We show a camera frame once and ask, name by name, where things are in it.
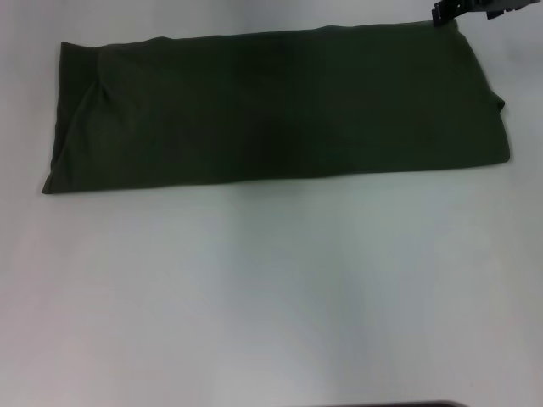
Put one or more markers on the dark green FREE t-shirt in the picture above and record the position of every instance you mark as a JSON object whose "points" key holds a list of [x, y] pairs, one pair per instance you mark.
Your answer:
{"points": [[275, 106]]}

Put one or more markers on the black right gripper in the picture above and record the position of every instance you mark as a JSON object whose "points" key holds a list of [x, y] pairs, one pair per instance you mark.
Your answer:
{"points": [[507, 5]]}

